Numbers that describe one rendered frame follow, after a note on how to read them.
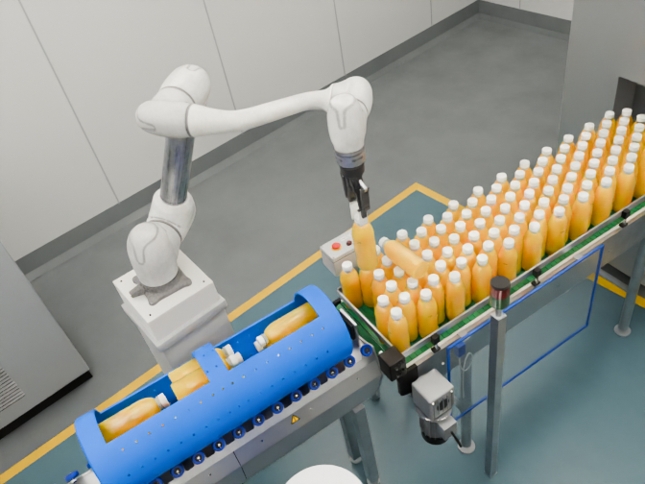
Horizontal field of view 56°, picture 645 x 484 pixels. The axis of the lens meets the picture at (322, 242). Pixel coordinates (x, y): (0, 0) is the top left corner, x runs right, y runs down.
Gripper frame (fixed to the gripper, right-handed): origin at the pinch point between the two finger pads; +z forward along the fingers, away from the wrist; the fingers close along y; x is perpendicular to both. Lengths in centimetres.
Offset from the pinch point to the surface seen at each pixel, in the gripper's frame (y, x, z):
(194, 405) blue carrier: 12, -72, 28
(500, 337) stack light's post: 38, 27, 46
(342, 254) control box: -23.3, 2.7, 36.7
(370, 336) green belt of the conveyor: 3, -4, 57
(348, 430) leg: -4, -19, 117
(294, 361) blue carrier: 14, -39, 31
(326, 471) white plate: 46, -48, 44
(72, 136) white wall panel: -273, -62, 69
